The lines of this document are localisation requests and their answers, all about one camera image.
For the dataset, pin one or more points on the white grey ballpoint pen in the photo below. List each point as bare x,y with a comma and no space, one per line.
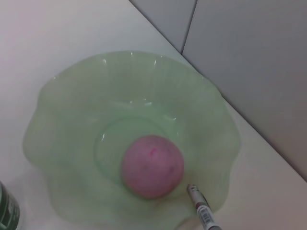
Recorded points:
204,210

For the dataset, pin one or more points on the clear water bottle green label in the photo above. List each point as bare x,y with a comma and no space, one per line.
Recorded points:
8,208

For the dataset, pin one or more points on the pink peach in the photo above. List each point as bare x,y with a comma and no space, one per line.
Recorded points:
152,167

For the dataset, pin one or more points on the translucent green glass plate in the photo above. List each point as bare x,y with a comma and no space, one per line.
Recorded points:
96,107

